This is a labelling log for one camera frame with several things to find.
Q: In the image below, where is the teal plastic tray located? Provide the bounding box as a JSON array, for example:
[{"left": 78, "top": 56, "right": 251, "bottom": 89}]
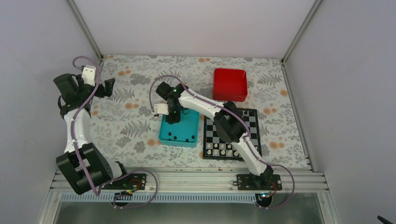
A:
[{"left": 159, "top": 110, "right": 199, "bottom": 147}]

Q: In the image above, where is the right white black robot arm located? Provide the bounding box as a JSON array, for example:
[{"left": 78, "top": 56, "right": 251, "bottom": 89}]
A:
[{"left": 153, "top": 82, "right": 274, "bottom": 190}]

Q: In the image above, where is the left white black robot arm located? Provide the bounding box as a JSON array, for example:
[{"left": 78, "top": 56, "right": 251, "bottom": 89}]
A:
[{"left": 53, "top": 74, "right": 130, "bottom": 195}]

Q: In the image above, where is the black white chess board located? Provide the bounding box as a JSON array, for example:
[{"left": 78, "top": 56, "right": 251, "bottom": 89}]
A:
[{"left": 203, "top": 108, "right": 262, "bottom": 161}]

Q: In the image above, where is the white chess pieces row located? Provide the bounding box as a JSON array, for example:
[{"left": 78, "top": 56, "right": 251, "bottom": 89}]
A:
[{"left": 203, "top": 143, "right": 241, "bottom": 159}]

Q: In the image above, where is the floral patterned table mat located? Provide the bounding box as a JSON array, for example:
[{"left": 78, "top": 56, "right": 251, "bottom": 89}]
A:
[{"left": 91, "top": 55, "right": 308, "bottom": 168}]

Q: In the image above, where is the red plastic tray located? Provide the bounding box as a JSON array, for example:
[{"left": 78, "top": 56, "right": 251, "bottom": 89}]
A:
[{"left": 212, "top": 68, "right": 248, "bottom": 102}]

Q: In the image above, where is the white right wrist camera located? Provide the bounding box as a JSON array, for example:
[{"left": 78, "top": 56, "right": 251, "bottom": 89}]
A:
[{"left": 153, "top": 103, "right": 169, "bottom": 116}]

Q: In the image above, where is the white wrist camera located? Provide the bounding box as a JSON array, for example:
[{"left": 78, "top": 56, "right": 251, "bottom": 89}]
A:
[
  {"left": 81, "top": 65, "right": 96, "bottom": 86},
  {"left": 153, "top": 103, "right": 169, "bottom": 116}
]

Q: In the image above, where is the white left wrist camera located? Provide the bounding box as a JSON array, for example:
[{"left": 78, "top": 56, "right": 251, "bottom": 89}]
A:
[{"left": 81, "top": 65, "right": 96, "bottom": 86}]

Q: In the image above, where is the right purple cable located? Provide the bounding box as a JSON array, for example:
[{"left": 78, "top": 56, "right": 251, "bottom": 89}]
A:
[{"left": 148, "top": 75, "right": 296, "bottom": 210}]

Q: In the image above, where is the purple cable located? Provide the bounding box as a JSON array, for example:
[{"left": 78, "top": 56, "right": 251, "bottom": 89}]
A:
[
  {"left": 148, "top": 75, "right": 296, "bottom": 210},
  {"left": 70, "top": 56, "right": 159, "bottom": 210}
]

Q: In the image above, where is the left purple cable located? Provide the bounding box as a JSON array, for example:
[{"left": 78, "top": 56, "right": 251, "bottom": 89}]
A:
[{"left": 70, "top": 56, "right": 159, "bottom": 210}]

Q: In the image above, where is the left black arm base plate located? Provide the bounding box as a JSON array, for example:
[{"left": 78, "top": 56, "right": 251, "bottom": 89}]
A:
[{"left": 102, "top": 173, "right": 147, "bottom": 190}]

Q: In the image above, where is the aluminium corner frame post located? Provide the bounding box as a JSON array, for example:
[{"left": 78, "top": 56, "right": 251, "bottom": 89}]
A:
[{"left": 66, "top": 0, "right": 103, "bottom": 62}]

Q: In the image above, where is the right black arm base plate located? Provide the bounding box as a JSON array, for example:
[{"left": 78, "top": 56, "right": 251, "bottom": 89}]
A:
[{"left": 232, "top": 174, "right": 283, "bottom": 191}]

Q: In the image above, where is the aluminium rail frame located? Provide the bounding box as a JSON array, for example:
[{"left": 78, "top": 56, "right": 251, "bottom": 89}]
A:
[{"left": 38, "top": 168, "right": 339, "bottom": 224}]

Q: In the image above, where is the right aluminium corner post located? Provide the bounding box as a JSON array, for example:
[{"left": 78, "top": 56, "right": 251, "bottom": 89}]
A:
[{"left": 282, "top": 0, "right": 323, "bottom": 66}]

